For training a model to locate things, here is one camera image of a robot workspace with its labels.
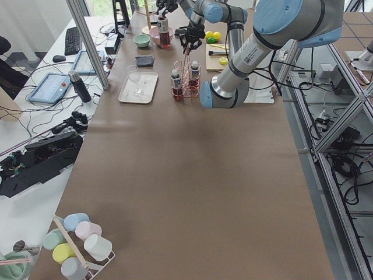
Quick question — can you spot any yellow plastic peeler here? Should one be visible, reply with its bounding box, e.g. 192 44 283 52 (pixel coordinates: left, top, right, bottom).
210 44 229 50

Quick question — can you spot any black computer mouse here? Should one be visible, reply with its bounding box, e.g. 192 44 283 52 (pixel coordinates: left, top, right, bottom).
52 55 66 63

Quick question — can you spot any white cup rack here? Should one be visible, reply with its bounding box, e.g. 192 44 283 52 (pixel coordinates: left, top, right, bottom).
52 215 116 279

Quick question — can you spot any blue teach pendant near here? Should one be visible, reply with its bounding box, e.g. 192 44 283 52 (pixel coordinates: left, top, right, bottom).
27 73 71 104

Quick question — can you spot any blue teach pendant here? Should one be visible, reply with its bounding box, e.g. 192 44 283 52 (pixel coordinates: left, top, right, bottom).
71 50 96 75
27 73 71 104

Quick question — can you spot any half lemon slice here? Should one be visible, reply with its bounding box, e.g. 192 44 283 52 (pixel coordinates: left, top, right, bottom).
219 57 228 65

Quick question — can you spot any dark grey folded cloth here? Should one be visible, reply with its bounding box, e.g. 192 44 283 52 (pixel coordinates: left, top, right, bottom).
135 55 154 67

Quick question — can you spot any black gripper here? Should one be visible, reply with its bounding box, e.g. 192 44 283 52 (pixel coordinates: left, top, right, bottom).
156 0 178 16
180 26 205 49

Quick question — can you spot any black thermos bottle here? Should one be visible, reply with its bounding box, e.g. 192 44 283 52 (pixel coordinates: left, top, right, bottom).
68 70 92 103

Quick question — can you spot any green lime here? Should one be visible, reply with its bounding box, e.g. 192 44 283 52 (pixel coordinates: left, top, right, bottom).
206 37 216 44

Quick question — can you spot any black keyboard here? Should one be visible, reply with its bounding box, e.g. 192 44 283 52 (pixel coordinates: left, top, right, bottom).
64 27 81 56

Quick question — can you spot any wooden cup tree stand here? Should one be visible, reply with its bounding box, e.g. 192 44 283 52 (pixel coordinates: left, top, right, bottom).
136 0 157 35

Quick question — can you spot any copper wire bottle basket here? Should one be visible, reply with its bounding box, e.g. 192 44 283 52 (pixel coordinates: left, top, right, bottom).
170 49 201 102

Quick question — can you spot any pink bowl with ice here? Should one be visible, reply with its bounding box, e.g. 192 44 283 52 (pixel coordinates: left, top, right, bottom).
149 26 174 46

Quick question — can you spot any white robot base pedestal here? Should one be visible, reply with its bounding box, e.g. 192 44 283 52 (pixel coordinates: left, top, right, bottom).
244 74 275 104

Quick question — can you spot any green cup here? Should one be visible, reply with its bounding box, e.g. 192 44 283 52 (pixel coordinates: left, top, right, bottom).
43 228 66 250

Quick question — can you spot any pink cup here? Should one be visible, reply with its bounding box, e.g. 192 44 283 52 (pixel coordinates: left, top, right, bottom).
75 221 102 241

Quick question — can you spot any tea bottle front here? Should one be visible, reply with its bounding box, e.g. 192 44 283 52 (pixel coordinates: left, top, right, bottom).
170 69 184 101

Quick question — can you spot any blue cup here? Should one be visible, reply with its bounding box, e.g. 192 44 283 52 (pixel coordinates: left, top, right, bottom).
64 212 90 231

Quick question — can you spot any blue teach pendant far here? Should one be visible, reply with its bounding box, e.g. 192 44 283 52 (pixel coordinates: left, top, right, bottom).
71 50 96 75

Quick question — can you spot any clear wine glass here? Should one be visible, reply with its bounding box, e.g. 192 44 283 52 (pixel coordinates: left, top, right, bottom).
127 65 143 97

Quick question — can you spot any aluminium frame post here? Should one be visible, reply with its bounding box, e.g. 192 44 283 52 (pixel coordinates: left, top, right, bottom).
66 0 110 90

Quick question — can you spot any tea bottle back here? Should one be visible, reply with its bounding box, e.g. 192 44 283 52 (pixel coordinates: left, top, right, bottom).
188 61 200 89

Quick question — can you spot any white cup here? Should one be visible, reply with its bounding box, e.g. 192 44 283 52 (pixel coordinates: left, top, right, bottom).
84 234 112 261

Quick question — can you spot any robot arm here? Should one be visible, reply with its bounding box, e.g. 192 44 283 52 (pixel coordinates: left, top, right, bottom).
179 1 344 109
156 0 196 19

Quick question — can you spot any grey cup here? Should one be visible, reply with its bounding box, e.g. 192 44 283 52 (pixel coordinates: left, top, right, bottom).
61 257 86 279

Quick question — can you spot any beige serving tray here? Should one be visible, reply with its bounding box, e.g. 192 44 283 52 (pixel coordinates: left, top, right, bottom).
118 72 158 104

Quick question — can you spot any yellow lemon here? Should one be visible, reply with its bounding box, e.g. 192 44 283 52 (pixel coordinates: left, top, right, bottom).
205 30 213 40
213 31 221 41

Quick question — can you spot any wooden cutting board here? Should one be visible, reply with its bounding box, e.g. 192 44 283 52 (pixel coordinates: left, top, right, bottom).
205 44 229 71

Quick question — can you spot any black handled knife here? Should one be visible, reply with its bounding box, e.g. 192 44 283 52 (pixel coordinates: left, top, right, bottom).
208 50 227 56

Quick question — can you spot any yellow cup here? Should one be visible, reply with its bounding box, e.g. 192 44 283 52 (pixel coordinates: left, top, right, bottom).
52 243 76 264

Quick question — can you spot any green bowl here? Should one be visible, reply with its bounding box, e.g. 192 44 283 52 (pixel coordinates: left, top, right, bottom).
133 34 151 48

